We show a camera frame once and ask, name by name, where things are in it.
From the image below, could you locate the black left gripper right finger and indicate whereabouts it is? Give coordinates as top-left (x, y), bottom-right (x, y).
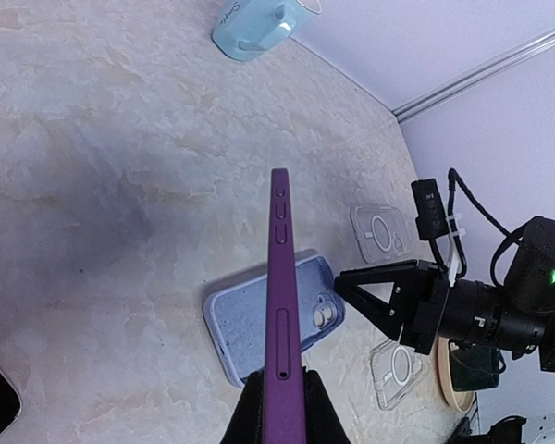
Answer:
top-left (303, 369), bottom-right (350, 444)

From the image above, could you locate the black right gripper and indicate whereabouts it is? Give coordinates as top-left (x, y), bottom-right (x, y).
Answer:
top-left (335, 260), bottom-right (450, 355)

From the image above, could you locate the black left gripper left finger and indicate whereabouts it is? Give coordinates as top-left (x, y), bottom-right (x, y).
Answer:
top-left (221, 370), bottom-right (265, 444)

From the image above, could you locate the purple-edged black smartphone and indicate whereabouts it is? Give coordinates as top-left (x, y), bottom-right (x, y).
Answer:
top-left (262, 168), bottom-right (307, 443)

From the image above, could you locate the lavender silicone phone case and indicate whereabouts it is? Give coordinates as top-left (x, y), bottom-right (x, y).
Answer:
top-left (203, 254), bottom-right (345, 389)

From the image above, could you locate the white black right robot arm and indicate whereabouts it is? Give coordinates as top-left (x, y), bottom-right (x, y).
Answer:
top-left (334, 216), bottom-right (555, 374)

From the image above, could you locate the dark green mug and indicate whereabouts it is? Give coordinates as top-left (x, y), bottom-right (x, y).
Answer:
top-left (450, 347), bottom-right (506, 392)

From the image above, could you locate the beige round plate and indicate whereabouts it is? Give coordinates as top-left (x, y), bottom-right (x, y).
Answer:
top-left (436, 338), bottom-right (475, 413)

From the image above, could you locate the light blue ceramic mug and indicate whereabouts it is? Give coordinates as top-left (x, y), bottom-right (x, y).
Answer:
top-left (211, 0), bottom-right (322, 62)

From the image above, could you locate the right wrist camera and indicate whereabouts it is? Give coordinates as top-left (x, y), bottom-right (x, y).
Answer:
top-left (411, 179), bottom-right (450, 241)

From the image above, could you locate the right aluminium corner post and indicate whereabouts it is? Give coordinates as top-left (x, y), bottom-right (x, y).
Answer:
top-left (392, 28), bottom-right (555, 124)

